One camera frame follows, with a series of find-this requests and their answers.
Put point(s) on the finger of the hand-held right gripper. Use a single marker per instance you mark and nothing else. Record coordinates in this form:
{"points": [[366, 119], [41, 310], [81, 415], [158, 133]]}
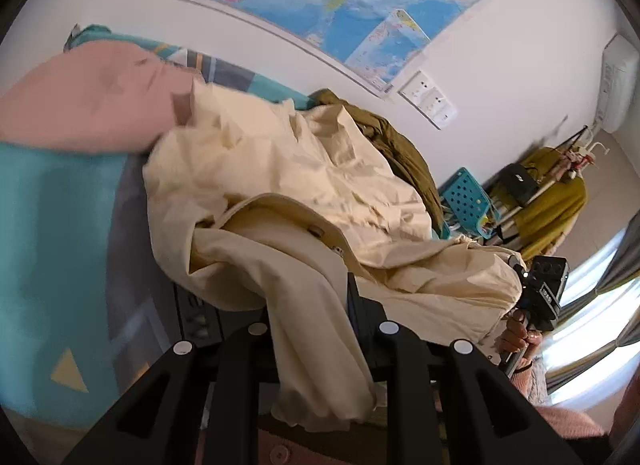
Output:
{"points": [[520, 277]]}

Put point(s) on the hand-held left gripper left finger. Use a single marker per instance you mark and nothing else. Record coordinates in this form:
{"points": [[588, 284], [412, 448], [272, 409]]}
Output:
{"points": [[240, 375]]}

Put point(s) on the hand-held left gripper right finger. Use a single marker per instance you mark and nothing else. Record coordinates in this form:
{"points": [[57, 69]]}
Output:
{"points": [[353, 307]]}

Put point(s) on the cream yellow shirt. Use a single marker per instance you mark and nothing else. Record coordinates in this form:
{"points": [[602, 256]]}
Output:
{"points": [[300, 195]]}

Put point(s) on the person's right forearm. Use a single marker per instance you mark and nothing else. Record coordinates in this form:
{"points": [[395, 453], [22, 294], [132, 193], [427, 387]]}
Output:
{"points": [[565, 420]]}

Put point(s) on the person's right hand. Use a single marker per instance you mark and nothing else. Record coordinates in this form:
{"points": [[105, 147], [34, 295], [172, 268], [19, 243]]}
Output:
{"points": [[512, 337]]}

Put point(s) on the grey curtain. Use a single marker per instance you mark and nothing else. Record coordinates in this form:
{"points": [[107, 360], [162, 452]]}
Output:
{"points": [[600, 270]]}

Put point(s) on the hanging yellow-green sweater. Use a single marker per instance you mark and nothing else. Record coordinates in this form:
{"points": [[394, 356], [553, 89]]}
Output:
{"points": [[550, 210]]}

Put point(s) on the black handbag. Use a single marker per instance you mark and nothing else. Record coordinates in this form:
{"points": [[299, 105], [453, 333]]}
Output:
{"points": [[520, 182]]}

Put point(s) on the teal plastic storage rack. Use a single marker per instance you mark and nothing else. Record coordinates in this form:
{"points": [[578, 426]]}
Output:
{"points": [[465, 200]]}

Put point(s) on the pink hanging ornament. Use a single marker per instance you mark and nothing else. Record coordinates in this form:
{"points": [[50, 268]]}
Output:
{"points": [[579, 162]]}

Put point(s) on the olive green garment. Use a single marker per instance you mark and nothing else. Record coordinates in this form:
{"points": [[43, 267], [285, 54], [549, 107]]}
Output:
{"points": [[400, 150]]}

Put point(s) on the white air conditioner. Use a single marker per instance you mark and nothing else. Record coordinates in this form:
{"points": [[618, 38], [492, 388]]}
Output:
{"points": [[617, 85]]}

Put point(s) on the folded pink garment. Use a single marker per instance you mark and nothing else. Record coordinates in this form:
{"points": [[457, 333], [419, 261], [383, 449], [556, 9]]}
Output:
{"points": [[85, 95]]}

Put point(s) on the teal patterned cloth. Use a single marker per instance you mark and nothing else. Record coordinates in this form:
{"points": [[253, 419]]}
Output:
{"points": [[85, 35]]}

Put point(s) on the white wall switch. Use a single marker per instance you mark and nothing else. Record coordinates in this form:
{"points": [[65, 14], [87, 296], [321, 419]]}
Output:
{"points": [[445, 115]]}

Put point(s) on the white wall socket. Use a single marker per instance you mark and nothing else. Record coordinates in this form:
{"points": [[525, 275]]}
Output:
{"points": [[419, 85], [432, 99]]}

